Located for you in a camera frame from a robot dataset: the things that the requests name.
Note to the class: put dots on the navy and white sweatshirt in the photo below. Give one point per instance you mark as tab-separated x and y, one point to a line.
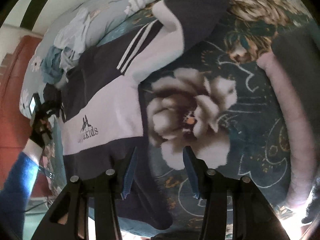
100	105

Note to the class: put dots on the red-brown wooden headboard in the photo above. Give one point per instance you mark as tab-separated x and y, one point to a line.
12	92

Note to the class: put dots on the smartphone with lit screen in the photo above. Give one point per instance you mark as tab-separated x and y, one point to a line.
32	105

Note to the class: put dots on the person's left hand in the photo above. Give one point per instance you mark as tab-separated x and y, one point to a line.
41	127

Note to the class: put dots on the glossy white wardrobe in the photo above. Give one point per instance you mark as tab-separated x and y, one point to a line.
50	2

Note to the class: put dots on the light blue garment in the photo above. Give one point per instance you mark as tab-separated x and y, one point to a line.
72	30

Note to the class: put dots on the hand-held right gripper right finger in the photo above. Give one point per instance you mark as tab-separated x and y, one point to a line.
191	170

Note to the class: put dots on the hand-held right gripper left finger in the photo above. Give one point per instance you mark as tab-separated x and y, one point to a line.
130	172

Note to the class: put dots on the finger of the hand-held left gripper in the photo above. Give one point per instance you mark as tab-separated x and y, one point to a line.
59	111

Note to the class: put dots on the person's left forearm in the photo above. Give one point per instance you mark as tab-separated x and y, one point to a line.
17	177

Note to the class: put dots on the person's dark clothing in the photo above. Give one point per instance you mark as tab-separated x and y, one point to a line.
297	55

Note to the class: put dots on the light blue daisy quilt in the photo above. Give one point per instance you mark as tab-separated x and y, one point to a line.
107	12

